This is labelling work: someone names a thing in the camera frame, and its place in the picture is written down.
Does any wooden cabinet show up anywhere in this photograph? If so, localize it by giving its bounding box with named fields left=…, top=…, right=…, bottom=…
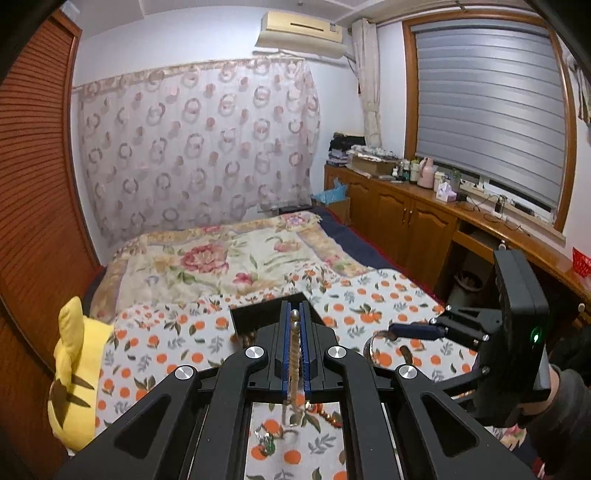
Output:
left=323, top=164, right=591, bottom=324

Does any cream air conditioner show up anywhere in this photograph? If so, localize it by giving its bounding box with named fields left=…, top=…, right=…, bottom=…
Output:
left=255, top=10, right=345, bottom=58

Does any yellow plush toy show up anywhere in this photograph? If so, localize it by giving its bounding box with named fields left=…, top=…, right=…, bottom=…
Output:
left=47, top=296, right=115, bottom=452

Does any wooden louvered wardrobe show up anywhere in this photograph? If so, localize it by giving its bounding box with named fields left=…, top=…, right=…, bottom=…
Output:
left=0, top=9, right=100, bottom=467

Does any stack of folded clothes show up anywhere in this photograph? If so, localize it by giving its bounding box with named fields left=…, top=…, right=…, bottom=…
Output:
left=329, top=133, right=365, bottom=167

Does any red bead bracelet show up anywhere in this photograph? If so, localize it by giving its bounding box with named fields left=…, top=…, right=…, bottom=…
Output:
left=307, top=404, right=345, bottom=428

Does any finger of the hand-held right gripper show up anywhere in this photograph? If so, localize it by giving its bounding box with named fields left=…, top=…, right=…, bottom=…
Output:
left=389, top=305, right=503, bottom=355
left=438, top=367, right=483, bottom=406

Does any person's right forearm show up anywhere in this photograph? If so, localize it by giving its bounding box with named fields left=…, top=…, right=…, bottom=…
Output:
left=526, top=332, right=591, bottom=478

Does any floral blanket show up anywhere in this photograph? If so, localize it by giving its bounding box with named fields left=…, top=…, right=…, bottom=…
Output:
left=90, top=210, right=370, bottom=324

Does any silver bangle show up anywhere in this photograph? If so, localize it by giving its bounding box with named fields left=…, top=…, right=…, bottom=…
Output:
left=362, top=329, right=404, bottom=367

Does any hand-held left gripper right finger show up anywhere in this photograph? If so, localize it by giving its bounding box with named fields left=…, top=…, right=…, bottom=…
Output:
left=299, top=302, right=536, bottom=480

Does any cardboard box with floral cloth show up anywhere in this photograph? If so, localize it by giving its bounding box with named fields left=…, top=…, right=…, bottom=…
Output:
left=346, top=145, right=402, bottom=178

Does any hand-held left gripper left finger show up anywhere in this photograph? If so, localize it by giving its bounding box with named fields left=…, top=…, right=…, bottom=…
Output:
left=55, top=301, right=293, bottom=480

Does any orange print tablecloth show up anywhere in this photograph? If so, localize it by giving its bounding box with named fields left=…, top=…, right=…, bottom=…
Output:
left=95, top=270, right=532, bottom=480

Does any blue plastic bag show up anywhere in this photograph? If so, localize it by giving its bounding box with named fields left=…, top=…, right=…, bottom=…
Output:
left=316, top=180, right=349, bottom=204

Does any grey window blind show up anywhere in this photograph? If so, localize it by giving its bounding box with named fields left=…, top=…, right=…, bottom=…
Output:
left=411, top=21, right=571, bottom=210

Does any small cardboard box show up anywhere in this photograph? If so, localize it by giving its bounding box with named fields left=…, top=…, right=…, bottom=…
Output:
left=328, top=196, right=352, bottom=222

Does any floral window curtain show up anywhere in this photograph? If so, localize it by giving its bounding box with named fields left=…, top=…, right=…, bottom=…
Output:
left=353, top=18, right=384, bottom=146

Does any circle print sheer curtain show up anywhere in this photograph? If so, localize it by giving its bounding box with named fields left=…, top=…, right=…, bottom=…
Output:
left=71, top=58, right=321, bottom=250

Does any dark blue bed sheet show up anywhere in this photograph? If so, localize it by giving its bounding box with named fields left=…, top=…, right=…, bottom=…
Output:
left=318, top=208, right=435, bottom=296

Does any wooden window frame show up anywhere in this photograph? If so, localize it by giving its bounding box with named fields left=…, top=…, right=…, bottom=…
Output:
left=402, top=17, right=580, bottom=232

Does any grey waste bin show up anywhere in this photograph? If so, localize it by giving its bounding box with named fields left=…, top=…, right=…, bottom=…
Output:
left=455, top=270, right=485, bottom=303

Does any black box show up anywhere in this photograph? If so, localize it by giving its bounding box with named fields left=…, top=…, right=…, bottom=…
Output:
left=229, top=291, right=324, bottom=344

